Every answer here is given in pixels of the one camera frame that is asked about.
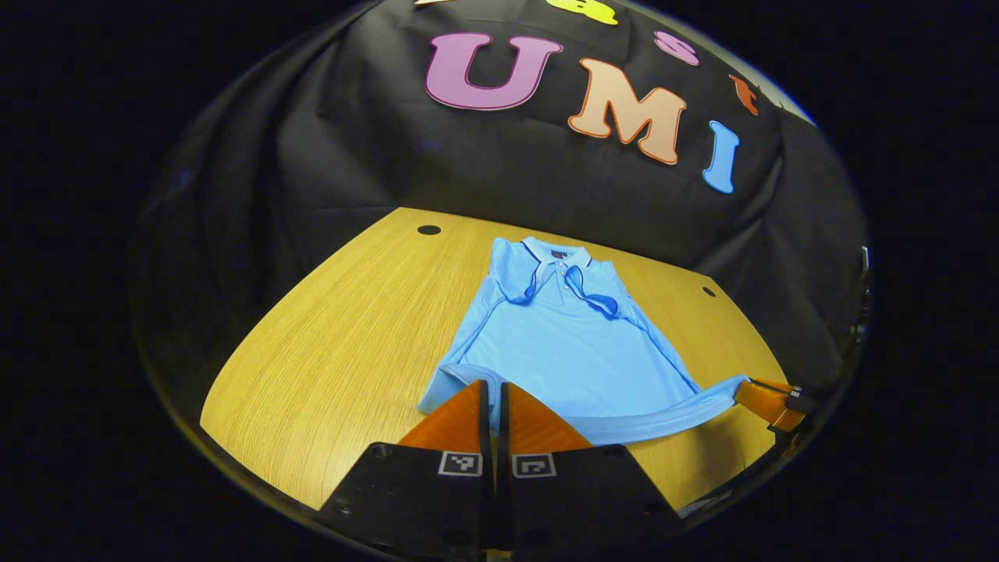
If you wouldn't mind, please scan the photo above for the black backdrop cloth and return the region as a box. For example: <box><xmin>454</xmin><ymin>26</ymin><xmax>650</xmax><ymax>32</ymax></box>
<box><xmin>129</xmin><ymin>0</ymin><xmax>871</xmax><ymax>469</ymax></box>

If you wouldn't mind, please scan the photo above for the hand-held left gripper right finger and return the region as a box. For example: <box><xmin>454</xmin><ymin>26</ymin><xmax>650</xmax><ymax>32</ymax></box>
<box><xmin>496</xmin><ymin>382</ymin><xmax>685</xmax><ymax>558</ymax></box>

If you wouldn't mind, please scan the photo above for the light blue polo T-shirt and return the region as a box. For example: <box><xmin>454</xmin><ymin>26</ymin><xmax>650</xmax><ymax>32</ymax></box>
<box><xmin>417</xmin><ymin>236</ymin><xmax>752</xmax><ymax>446</ymax></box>

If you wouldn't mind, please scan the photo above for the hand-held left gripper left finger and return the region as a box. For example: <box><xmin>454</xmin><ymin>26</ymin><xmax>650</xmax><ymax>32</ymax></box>
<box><xmin>318</xmin><ymin>379</ymin><xmax>495</xmax><ymax>561</ymax></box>

